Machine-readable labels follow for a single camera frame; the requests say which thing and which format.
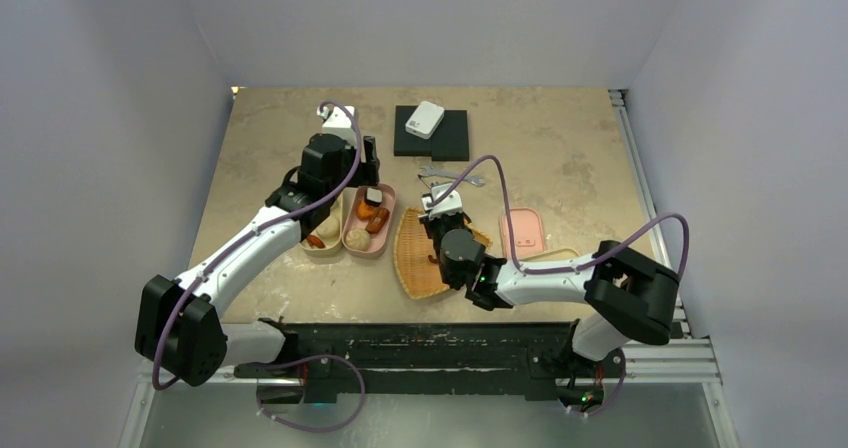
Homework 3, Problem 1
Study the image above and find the pink lunch box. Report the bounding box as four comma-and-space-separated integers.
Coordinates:
342, 183, 396, 259

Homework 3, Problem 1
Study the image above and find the white black sushi piece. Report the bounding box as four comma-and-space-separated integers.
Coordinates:
363, 187, 383, 207

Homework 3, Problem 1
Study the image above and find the beige lunch box lid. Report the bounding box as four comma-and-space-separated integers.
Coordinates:
522, 248, 581, 262

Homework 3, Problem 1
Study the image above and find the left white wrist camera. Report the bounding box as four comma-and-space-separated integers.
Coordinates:
316, 105, 356, 145

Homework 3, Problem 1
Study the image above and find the pink lunch box lid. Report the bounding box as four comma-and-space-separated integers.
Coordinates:
499, 207, 547, 259

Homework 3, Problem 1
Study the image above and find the orange fried chicken piece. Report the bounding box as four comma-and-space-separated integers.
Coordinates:
355, 199, 379, 222

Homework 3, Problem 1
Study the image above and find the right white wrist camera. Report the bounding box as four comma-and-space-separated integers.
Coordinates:
421, 185, 464, 220

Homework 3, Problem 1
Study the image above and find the dark red sausage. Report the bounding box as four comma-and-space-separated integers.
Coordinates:
365, 207, 390, 236

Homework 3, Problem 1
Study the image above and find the aluminium rail right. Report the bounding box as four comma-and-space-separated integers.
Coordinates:
608, 88, 694, 340

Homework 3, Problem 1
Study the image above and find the beige steamed bun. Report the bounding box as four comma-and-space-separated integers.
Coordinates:
344, 228, 372, 252
314, 217, 340, 241

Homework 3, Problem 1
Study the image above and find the silver wrench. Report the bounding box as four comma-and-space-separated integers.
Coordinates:
418, 165, 486, 187

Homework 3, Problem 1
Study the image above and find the small red food piece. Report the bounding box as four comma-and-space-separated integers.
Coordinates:
305, 234, 326, 249

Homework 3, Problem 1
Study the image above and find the beige lunch box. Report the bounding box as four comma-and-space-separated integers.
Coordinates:
300, 196, 345, 257

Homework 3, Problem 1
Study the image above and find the black foam block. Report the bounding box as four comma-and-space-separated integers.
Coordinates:
393, 105, 470, 162

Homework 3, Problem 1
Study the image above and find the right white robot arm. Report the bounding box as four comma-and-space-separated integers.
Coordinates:
418, 212, 683, 375

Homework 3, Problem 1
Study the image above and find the white small box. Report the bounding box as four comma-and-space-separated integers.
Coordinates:
404, 100, 445, 140

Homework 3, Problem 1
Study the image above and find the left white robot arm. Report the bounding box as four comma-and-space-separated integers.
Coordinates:
134, 134, 380, 386

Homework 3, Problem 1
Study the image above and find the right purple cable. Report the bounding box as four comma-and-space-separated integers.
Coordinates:
430, 154, 690, 420

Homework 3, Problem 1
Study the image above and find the black table front frame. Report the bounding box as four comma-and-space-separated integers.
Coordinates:
234, 322, 624, 405

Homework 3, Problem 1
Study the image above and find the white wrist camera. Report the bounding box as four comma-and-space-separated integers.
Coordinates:
316, 105, 356, 145
421, 185, 464, 220

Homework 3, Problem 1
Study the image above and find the woven bamboo basket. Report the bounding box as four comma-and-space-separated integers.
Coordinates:
393, 207, 495, 301

